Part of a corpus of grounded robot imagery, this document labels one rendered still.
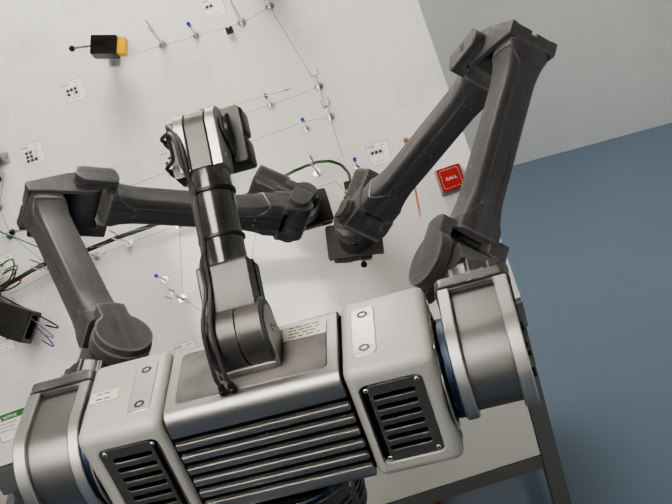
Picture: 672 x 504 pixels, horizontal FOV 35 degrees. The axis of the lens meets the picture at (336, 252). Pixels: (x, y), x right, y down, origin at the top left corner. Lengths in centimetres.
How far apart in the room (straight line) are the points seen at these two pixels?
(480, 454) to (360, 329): 141
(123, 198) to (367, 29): 84
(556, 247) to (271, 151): 184
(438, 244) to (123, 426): 44
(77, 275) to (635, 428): 201
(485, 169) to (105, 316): 53
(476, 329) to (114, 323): 51
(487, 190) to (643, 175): 292
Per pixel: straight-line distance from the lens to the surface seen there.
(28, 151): 246
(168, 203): 177
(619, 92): 451
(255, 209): 183
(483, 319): 116
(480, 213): 137
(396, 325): 115
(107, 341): 140
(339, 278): 227
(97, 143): 242
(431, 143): 167
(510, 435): 252
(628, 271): 378
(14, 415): 241
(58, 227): 163
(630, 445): 314
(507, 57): 150
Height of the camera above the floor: 219
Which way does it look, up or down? 30 degrees down
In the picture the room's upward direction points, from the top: 20 degrees counter-clockwise
